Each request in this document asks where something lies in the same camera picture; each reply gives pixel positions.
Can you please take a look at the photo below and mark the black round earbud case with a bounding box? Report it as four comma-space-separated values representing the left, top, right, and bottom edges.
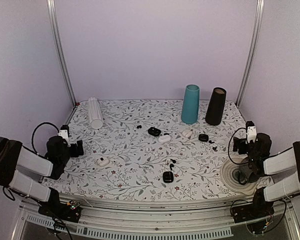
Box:
162, 171, 174, 183

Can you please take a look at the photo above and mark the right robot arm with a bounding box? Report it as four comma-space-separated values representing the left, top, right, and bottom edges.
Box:
230, 141, 300, 222

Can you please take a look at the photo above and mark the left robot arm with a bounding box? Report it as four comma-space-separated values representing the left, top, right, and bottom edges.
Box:
0, 135, 84, 217

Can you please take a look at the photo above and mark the white case with black earbud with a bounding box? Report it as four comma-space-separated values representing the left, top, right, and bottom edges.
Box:
96, 157, 110, 167

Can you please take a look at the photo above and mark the small black earbud case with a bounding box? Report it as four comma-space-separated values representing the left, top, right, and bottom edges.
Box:
198, 133, 209, 142

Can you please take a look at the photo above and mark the beige earbud case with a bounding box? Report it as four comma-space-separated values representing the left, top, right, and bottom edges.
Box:
181, 129, 193, 138

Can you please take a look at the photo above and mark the white oval earbud case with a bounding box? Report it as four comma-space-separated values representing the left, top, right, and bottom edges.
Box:
158, 134, 171, 144

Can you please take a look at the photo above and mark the open black earbud case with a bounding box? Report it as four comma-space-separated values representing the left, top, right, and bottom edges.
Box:
147, 127, 162, 137

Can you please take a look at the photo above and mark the beige ribbed plate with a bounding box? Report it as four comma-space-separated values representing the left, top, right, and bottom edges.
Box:
220, 156, 258, 196

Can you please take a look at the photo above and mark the dark grey mug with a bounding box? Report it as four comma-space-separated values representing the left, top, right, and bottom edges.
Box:
232, 157, 259, 185

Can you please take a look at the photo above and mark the white ribbed vase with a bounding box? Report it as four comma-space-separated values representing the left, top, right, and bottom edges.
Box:
87, 97, 104, 130

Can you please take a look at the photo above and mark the black vase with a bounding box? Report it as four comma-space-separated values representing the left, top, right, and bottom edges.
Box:
205, 87, 227, 126

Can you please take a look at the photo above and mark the floral table mat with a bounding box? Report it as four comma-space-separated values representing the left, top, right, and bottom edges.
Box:
42, 99, 245, 202

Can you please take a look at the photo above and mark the teal vase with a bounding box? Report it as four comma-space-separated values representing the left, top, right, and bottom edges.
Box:
181, 84, 200, 125

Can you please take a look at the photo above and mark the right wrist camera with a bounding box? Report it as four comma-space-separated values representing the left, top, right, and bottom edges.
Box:
245, 121, 257, 144

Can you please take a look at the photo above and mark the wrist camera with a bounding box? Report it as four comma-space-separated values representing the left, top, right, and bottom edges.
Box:
245, 121, 257, 144
58, 124, 71, 147

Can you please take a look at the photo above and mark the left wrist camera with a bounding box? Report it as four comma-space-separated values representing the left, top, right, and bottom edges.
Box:
58, 124, 71, 147

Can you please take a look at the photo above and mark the left camera cable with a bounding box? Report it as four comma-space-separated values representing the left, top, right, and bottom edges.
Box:
31, 122, 61, 155

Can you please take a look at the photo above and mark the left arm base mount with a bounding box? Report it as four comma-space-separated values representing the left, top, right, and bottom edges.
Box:
38, 190, 82, 223

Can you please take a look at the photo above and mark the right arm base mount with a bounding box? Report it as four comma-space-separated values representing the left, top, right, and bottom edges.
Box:
230, 197, 274, 223

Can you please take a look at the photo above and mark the front aluminium rail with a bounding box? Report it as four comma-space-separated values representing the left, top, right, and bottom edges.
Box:
12, 194, 300, 240

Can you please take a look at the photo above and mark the right aluminium frame post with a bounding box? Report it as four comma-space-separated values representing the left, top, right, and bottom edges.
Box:
235, 0, 265, 109

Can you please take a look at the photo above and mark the aluminium frame post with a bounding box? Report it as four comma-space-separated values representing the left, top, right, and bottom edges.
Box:
46, 0, 77, 107
235, 0, 265, 109

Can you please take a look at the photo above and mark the left aluminium frame post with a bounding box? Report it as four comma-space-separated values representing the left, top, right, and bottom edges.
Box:
46, 0, 77, 107

